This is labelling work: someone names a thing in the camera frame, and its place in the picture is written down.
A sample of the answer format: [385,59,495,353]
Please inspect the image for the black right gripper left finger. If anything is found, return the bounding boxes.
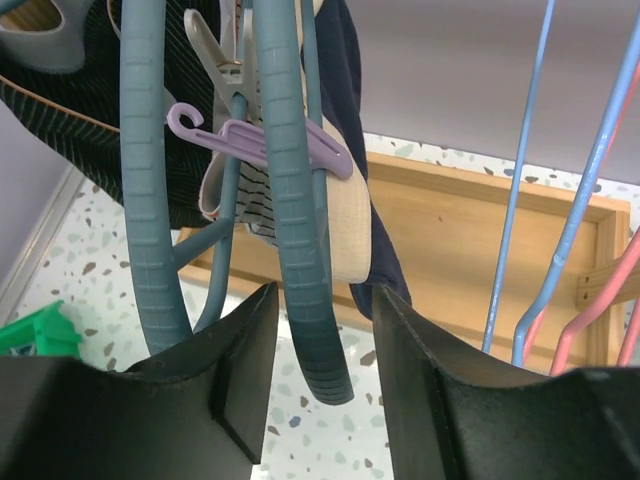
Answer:
[1,283,279,480]

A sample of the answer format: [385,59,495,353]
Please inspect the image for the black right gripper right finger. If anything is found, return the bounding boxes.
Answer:
[373,287,639,480]

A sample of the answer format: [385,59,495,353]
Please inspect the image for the blue wire hanger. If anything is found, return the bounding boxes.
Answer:
[481,1,639,368]

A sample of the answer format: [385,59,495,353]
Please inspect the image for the purple clothes peg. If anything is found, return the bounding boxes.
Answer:
[167,103,353,180]

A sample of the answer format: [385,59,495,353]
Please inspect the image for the navy underwear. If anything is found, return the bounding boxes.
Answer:
[313,1,411,319]

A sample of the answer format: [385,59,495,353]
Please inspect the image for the grey striped hanging underwear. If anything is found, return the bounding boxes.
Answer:
[199,153,277,247]

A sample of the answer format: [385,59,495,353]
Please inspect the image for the black hanging underwear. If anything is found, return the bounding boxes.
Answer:
[1,1,220,202]

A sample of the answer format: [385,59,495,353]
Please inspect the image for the grey peg on hanger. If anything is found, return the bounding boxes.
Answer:
[183,7,261,122]

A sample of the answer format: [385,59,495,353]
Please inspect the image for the teal plastic hanger left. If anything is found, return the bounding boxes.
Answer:
[1,0,93,74]

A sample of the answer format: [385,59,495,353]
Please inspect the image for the teal hangers middle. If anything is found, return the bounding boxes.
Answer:
[120,1,233,355]

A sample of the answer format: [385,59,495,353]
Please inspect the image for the green peg basket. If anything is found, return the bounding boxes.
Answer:
[1,300,82,359]

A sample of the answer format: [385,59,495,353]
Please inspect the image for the wooden rack base tray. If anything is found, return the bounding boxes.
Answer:
[177,152,634,371]

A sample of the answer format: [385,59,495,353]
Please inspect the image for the pink wire hangers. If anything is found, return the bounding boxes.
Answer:
[523,65,639,375]

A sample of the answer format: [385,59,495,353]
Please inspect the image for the aluminium extrusion rail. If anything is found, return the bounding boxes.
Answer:
[1,166,84,326]

